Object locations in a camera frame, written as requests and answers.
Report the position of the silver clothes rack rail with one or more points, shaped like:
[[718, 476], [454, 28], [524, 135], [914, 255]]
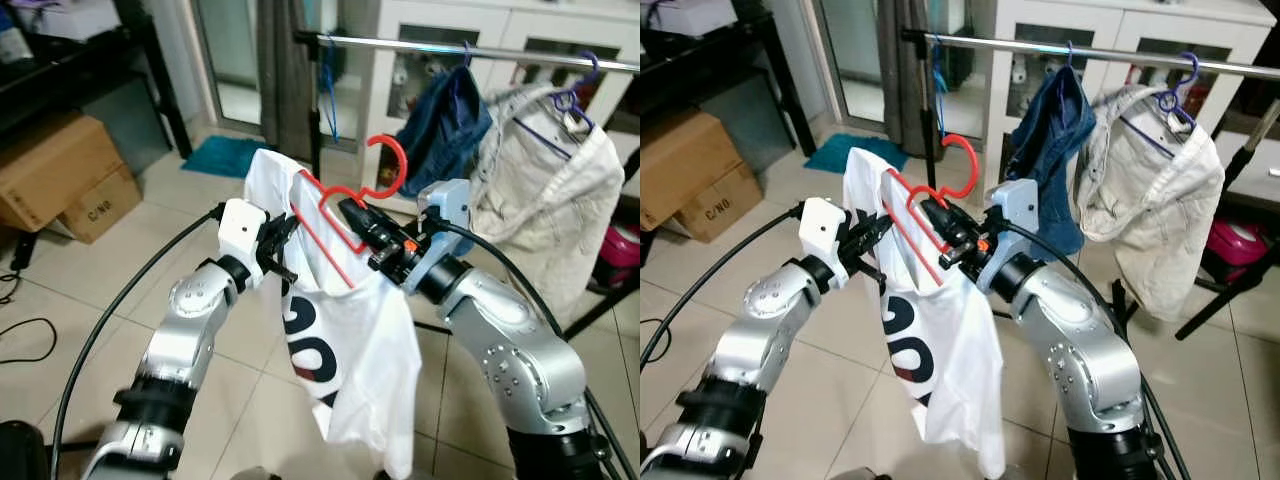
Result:
[[1010, 46], [400, 45]]

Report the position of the purple plastic hanger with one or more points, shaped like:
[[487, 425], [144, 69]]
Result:
[[592, 65], [1192, 65]]

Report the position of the blue denim garment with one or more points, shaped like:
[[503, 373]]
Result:
[[440, 130], [1050, 150]]

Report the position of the white printed t-shirt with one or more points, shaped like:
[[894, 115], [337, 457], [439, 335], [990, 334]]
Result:
[[370, 340], [960, 340]]

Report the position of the grey curtain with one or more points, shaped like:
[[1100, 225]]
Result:
[[282, 70], [900, 70]]

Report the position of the red plastic hanger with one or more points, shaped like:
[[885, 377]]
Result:
[[402, 165], [973, 165]]

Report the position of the small printed cardboard box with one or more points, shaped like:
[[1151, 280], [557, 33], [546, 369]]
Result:
[[725, 205], [105, 210]]

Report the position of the glass door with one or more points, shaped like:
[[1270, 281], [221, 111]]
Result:
[[228, 50], [845, 50]]

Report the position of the blue plastic hanger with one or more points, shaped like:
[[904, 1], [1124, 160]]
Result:
[[467, 55], [1070, 55], [940, 90], [329, 90]]

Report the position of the white box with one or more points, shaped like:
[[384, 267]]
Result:
[[70, 18], [690, 14]]

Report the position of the teal floor mat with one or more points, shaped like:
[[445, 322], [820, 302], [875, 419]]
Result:
[[222, 156], [850, 152]]

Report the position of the pink seat black chair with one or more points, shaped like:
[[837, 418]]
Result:
[[1238, 245], [620, 250]]

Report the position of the white glass door cabinet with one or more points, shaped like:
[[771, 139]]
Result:
[[1110, 25], [500, 25]]

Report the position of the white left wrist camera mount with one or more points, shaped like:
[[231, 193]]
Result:
[[240, 230], [822, 228]]

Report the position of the large cardboard box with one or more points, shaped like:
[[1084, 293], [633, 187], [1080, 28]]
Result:
[[55, 165], [685, 155]]

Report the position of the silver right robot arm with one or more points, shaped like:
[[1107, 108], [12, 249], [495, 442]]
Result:
[[510, 350], [1085, 350]]

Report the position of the pale blue right wrist camera mount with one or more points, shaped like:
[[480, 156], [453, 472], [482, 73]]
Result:
[[447, 205], [1015, 205]]

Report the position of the black shelf unit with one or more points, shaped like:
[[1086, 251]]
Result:
[[90, 70], [720, 65]]

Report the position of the black rack post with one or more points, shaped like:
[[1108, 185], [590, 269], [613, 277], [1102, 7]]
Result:
[[313, 110], [931, 120]]

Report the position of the beige jacket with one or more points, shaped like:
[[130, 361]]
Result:
[[550, 210], [1150, 210]]

